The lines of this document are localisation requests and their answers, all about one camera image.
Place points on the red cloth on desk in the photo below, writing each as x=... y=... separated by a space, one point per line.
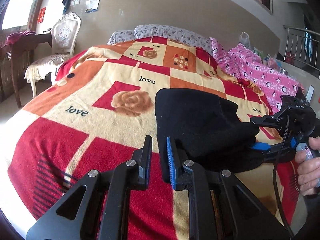
x=12 y=38

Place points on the clear plastic bag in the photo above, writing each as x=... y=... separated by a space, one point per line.
x=244 y=40

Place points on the black pants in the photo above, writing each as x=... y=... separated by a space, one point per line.
x=207 y=128

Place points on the white ornate chair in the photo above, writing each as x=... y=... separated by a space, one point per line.
x=64 y=34

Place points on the pink penguin quilt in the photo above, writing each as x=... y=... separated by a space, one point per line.
x=242 y=63

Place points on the person right hand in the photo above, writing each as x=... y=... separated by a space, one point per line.
x=308 y=173

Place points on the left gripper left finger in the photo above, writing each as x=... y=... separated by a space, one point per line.
x=97 y=206

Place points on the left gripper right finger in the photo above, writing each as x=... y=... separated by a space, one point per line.
x=220 y=205

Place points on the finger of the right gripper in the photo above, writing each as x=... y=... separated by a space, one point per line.
x=266 y=152
x=269 y=121

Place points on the metal stair railing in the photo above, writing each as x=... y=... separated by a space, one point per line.
x=302 y=49

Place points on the red orange checkered blanket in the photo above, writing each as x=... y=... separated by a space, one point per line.
x=99 y=112

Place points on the floral pillow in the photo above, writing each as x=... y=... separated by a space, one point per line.
x=174 y=33
x=121 y=36

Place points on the dark wooden desk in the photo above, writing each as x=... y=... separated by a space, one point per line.
x=16 y=50

